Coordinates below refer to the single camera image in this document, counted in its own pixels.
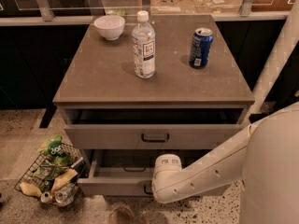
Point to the grey drawer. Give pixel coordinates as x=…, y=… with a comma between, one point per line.
x=120, y=172
x=152, y=128

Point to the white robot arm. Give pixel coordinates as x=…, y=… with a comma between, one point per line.
x=264, y=156

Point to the grey drawer cabinet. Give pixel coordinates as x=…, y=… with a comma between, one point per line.
x=102, y=75

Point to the grey top drawer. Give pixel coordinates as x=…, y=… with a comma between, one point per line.
x=152, y=128

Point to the clear plastic water bottle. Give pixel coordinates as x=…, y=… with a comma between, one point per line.
x=144, y=51

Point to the blue soda can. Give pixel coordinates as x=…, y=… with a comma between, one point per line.
x=201, y=44

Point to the white ceramic bowl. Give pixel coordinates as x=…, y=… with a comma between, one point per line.
x=110, y=27

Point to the cardboard box left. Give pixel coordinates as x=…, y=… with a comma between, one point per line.
x=172, y=7

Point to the green chip bag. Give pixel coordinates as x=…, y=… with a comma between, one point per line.
x=53, y=151

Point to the yellow snack bag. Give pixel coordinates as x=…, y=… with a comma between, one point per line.
x=63, y=179

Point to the crushed silver can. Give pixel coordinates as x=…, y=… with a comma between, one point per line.
x=61, y=197

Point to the black wire basket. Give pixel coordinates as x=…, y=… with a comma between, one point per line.
x=40, y=176

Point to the metal railing frame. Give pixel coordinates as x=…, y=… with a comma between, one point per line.
x=15, y=12

